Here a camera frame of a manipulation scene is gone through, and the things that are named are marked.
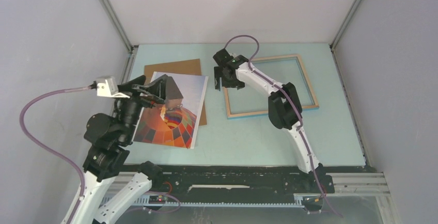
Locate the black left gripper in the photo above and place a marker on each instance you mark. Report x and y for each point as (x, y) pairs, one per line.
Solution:
(157, 89)

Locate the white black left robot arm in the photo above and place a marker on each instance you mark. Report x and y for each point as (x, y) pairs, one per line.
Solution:
(109, 136)

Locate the hot air balloon photo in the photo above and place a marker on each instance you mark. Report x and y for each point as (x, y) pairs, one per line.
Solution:
(168, 124)

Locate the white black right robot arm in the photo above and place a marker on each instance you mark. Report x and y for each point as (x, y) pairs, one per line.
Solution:
(284, 106)

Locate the wooden picture frame with glass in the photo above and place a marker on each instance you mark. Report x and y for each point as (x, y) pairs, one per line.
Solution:
(252, 100)

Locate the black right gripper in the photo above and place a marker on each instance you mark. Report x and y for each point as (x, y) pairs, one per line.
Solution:
(219, 73)

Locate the left aluminium corner post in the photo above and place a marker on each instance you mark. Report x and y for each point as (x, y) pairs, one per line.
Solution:
(114, 19)

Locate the aluminium corner post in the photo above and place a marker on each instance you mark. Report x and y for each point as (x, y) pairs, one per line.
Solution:
(345, 24)
(114, 19)

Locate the right aluminium corner post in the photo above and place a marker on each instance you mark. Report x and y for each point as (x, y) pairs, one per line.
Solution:
(345, 24)

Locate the brown cardboard backing board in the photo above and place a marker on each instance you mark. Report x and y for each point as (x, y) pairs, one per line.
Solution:
(192, 84)

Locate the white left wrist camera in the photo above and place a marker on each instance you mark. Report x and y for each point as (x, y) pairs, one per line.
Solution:
(106, 87)

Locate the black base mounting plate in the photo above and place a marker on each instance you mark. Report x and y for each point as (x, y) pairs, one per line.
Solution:
(234, 184)

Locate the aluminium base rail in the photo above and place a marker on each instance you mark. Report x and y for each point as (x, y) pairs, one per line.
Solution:
(345, 185)

